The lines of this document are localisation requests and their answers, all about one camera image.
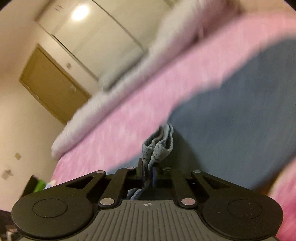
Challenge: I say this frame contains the white wardrobe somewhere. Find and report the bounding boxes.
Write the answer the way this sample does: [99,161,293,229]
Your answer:
[37,1,175,80]

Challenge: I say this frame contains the brown wooden door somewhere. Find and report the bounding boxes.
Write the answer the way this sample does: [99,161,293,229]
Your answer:
[19,44,91,125]

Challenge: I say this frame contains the blue denim jeans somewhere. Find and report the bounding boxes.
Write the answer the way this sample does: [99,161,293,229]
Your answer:
[125,38,296,201]

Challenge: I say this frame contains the pink rose pattern blanket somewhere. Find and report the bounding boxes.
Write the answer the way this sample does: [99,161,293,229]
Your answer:
[52,14,295,240]

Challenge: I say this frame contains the white striped quilt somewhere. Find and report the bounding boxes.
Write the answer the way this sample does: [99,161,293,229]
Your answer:
[51,1,240,159]

